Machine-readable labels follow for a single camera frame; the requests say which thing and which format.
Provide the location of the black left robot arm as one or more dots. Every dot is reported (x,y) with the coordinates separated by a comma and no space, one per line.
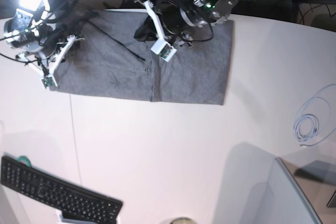
(214,11)

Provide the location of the green tape roll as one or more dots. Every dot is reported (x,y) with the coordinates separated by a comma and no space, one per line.
(24,160)

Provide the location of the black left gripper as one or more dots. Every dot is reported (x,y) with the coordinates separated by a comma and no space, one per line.
(176,21)

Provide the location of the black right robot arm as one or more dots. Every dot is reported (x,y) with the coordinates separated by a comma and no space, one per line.
(36,26)

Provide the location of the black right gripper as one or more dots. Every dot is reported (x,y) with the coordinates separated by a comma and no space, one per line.
(45,39)

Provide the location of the black computer keyboard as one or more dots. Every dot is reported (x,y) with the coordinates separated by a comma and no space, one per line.
(59,194)

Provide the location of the grey t-shirt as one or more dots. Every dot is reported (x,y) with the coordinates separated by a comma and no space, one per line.
(109,62)

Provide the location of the round metallic can top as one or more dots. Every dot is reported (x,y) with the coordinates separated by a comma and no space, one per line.
(182,220)

